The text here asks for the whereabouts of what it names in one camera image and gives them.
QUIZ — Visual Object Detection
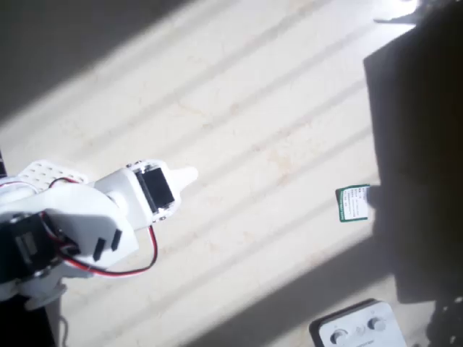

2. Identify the white device with two knobs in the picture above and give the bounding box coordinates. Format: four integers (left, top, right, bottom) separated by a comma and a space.
309, 299, 409, 347

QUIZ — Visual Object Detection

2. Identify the black speckled object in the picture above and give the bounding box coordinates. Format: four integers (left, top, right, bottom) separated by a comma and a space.
425, 298, 463, 347

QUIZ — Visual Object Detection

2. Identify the green-bordered white card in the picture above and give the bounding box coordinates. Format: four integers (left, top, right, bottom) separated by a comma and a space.
335, 184, 370, 223

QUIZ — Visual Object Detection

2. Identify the thin gripper servo cable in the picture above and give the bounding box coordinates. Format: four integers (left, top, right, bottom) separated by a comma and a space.
59, 224, 159, 278

